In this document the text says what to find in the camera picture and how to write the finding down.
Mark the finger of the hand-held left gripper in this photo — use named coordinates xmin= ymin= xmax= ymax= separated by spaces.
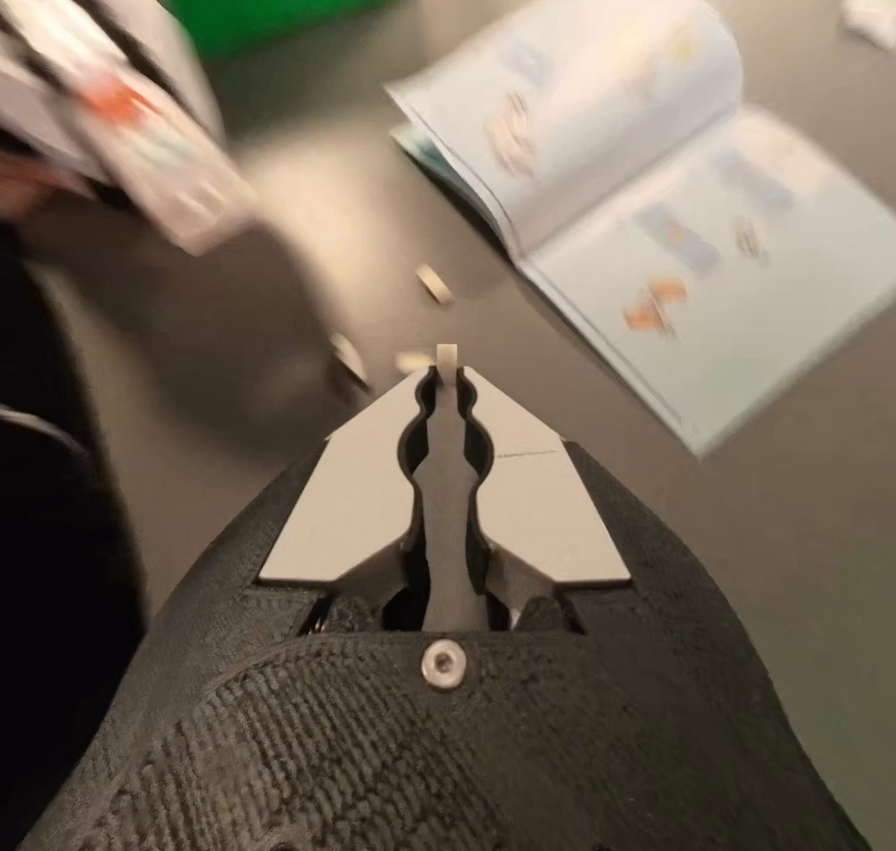
xmin=84 ymin=0 xmax=225 ymax=141
xmin=0 ymin=67 xmax=113 ymax=183

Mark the person's left hand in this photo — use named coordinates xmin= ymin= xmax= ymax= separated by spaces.
xmin=0 ymin=161 xmax=92 ymax=218

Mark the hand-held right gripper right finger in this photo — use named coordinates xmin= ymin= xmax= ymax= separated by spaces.
xmin=461 ymin=368 xmax=631 ymax=586

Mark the white toy brick assembly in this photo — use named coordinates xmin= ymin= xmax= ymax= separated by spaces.
xmin=70 ymin=74 xmax=259 ymax=256

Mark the person's torso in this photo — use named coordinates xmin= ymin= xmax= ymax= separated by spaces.
xmin=0 ymin=221 xmax=148 ymax=851

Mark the pale blue instruction booklet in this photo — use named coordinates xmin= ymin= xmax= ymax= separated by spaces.
xmin=384 ymin=0 xmax=896 ymax=460

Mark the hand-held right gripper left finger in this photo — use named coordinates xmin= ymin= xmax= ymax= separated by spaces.
xmin=259 ymin=368 xmax=429 ymax=582

